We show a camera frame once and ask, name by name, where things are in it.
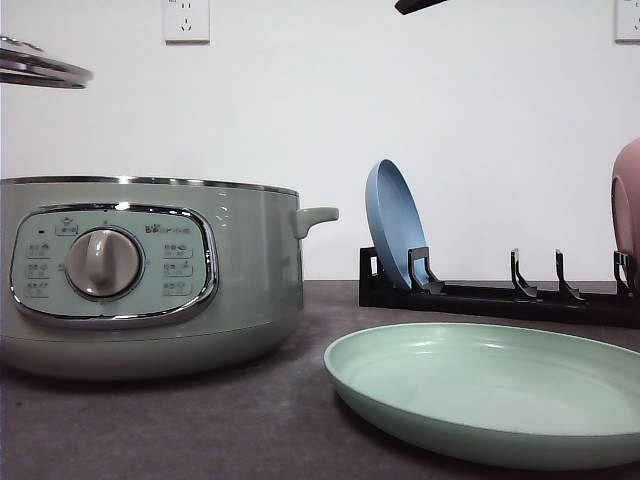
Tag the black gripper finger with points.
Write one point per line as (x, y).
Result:
(406, 7)

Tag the glass steamer lid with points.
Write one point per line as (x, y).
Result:
(22, 63)

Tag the green plate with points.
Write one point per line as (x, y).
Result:
(493, 393)

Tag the blue plate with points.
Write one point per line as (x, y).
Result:
(394, 218)

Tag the pink plate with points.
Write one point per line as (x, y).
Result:
(625, 205)

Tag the green electric steamer pot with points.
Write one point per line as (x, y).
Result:
(114, 278)

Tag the black dish rack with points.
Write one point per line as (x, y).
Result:
(426, 292)

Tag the white wall socket right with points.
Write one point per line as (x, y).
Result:
(627, 39)

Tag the white wall socket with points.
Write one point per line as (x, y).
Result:
(627, 39)
(186, 22)

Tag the white wall socket left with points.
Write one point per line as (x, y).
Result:
(186, 22)

